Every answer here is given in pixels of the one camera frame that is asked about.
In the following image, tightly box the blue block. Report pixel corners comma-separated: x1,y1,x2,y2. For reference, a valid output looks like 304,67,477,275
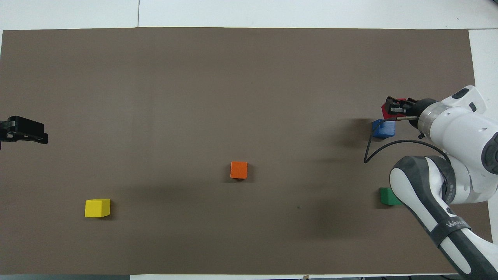
371,119,396,139

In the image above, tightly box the green block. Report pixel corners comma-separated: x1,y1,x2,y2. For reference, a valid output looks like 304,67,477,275
380,187,403,206

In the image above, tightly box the red block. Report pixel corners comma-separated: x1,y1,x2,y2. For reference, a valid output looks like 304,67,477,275
381,98,407,120

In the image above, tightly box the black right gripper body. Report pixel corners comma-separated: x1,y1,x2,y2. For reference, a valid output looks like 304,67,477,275
407,98,438,117

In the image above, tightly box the brown table mat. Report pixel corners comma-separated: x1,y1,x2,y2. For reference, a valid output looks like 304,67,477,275
0,27,496,275

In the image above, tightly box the yellow block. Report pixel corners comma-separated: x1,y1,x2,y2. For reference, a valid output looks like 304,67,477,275
84,199,111,218

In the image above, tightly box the orange block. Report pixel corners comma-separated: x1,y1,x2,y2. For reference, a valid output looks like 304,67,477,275
230,161,248,179

